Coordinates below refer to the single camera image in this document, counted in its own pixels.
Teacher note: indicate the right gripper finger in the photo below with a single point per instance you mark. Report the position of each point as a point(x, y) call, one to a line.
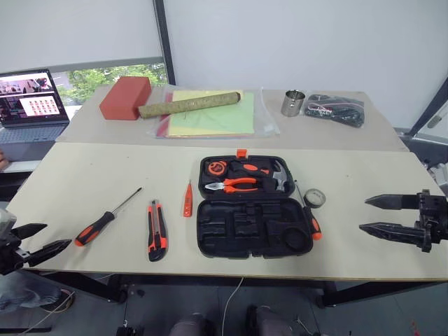
point(392, 232)
point(392, 202)

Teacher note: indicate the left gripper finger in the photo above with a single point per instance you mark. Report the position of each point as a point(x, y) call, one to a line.
point(50, 250)
point(31, 231)

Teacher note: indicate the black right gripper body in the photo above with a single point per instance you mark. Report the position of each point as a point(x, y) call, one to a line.
point(434, 220)

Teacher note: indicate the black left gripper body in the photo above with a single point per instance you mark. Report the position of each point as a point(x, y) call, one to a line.
point(12, 255)

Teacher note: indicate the orange black utility knife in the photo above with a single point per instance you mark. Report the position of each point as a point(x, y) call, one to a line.
point(157, 234)

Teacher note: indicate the orange voltage tester pen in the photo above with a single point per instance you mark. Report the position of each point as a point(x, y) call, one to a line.
point(188, 203)

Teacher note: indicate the black tool case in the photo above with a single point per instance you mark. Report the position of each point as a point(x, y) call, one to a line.
point(252, 227)

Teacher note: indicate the orange plastic latch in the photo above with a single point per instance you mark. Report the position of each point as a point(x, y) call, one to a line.
point(241, 153)

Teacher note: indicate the person's leg in jeans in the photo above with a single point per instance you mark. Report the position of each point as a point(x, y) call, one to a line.
point(24, 292)

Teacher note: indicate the black electrical tape roll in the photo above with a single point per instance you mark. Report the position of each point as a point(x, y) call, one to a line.
point(315, 200)

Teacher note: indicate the black metal stand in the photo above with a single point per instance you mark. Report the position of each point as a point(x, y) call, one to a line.
point(428, 112)

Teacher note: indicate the steel claw hammer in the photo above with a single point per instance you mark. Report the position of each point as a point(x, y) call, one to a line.
point(280, 176)

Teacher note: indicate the open laptop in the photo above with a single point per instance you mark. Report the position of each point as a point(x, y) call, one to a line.
point(31, 101)

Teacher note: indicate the shiny metal cup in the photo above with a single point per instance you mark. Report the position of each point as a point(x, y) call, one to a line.
point(292, 103)

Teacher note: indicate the clear plastic bag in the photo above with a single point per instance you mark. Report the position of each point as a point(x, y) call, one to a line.
point(266, 119)

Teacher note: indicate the red rectangular box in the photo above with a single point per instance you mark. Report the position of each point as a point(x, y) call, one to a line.
point(122, 99)

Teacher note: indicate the dark rounded shape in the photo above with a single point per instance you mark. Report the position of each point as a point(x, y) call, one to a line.
point(192, 325)

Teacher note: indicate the orange black tape measure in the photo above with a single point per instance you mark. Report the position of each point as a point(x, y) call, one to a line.
point(216, 168)

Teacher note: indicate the green paper sheet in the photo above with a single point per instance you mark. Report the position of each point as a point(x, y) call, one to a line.
point(217, 119)

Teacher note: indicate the rolled speckled mat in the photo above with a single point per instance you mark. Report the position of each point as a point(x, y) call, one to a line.
point(189, 104)

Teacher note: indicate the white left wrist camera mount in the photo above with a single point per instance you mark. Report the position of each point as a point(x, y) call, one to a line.
point(5, 221)

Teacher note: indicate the black table frame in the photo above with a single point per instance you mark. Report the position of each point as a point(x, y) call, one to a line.
point(210, 279)

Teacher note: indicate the dark window frame post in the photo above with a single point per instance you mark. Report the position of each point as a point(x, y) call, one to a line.
point(164, 42)

